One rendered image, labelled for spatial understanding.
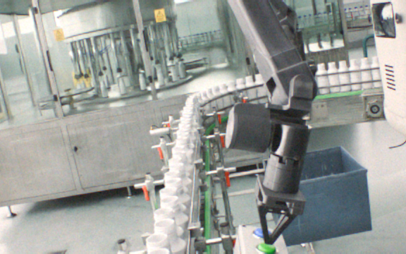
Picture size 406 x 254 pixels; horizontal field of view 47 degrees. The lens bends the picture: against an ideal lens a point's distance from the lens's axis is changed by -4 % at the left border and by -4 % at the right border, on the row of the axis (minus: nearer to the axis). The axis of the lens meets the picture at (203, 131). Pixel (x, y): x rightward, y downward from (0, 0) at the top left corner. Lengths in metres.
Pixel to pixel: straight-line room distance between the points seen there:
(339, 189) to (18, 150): 3.73
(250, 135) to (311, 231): 0.96
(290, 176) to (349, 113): 2.01
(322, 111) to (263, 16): 1.98
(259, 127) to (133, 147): 3.88
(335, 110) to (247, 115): 2.03
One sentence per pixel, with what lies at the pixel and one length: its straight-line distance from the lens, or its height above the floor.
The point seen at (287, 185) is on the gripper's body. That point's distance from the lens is 0.75.
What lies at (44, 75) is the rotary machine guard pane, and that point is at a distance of 4.67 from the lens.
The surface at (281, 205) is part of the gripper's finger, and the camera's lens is 0.76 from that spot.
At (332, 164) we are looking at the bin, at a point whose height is 0.89.
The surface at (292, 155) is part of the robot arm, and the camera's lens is 0.74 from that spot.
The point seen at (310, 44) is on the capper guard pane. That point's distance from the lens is 6.44.
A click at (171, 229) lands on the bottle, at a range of 0.85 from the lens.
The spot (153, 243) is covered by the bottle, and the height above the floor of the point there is 1.16.
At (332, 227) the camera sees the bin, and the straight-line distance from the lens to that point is 1.66.
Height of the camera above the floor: 1.48
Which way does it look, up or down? 12 degrees down
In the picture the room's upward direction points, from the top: 11 degrees counter-clockwise
